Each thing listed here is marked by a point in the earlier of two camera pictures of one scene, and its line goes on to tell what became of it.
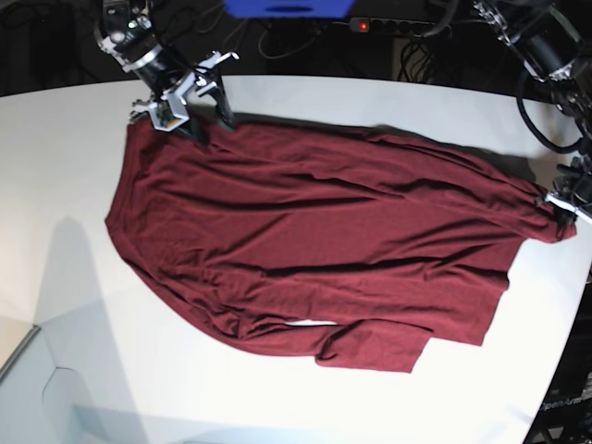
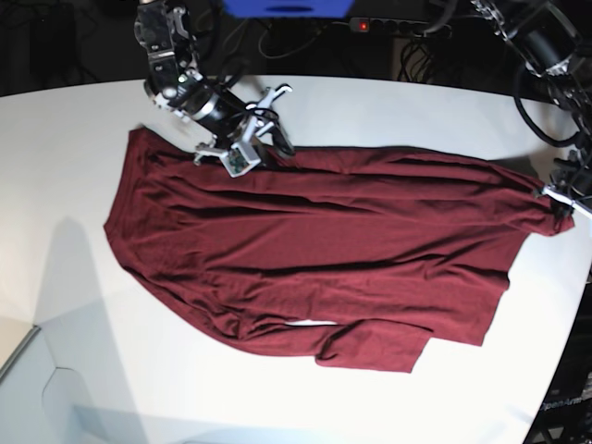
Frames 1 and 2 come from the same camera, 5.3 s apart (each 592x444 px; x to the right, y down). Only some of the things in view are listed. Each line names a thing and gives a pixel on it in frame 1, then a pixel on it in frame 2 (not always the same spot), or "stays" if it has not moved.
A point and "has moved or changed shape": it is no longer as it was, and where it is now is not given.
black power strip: x=400 y=26 stays
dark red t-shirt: x=354 y=245 has moved or changed shape
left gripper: x=170 y=108 -> x=260 y=127
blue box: x=289 y=9 stays
